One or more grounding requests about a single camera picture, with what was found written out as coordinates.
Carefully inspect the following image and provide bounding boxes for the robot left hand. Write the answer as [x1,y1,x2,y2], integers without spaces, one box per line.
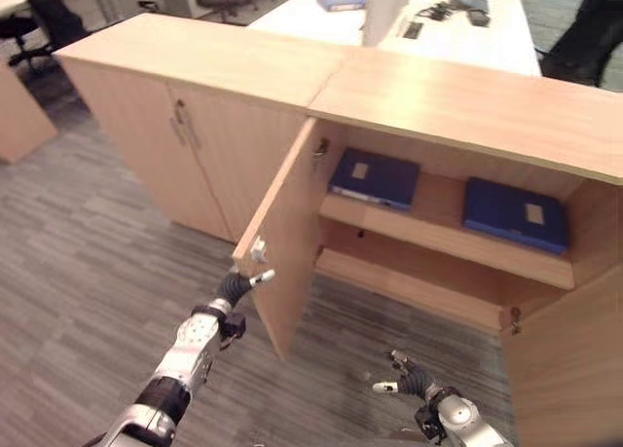
[217,237,276,307]

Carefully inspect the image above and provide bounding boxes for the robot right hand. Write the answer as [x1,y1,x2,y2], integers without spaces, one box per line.
[372,350,440,402]

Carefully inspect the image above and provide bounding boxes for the wooden cabinet door with handle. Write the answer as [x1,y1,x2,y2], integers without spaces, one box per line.
[232,118,326,361]

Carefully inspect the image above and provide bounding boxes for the wooden cabinet shelf board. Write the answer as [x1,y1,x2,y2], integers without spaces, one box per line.
[318,171,578,292]

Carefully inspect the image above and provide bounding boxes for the blue folder with label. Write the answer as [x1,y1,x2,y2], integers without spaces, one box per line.
[315,0,370,14]
[460,176,571,257]
[327,147,421,212]

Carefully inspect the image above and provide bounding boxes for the closed wooden office cabinet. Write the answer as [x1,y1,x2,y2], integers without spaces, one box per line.
[53,12,359,243]

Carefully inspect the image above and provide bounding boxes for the low wooden cabinet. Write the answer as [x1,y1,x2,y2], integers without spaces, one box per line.
[0,56,60,166]

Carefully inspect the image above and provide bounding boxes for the open wooden office cabinet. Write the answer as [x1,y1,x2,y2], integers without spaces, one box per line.
[306,46,623,351]

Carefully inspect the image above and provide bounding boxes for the metal door hinge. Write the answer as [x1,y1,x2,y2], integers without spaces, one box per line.
[311,137,331,174]

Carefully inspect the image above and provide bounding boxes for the white desk partition panel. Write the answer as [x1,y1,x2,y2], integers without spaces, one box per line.
[361,0,421,49]

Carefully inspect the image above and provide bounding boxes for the metal cabinet door handle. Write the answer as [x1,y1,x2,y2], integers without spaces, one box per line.
[173,99,203,150]

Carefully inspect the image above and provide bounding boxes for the black cable bundle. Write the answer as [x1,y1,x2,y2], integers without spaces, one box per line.
[415,1,458,23]

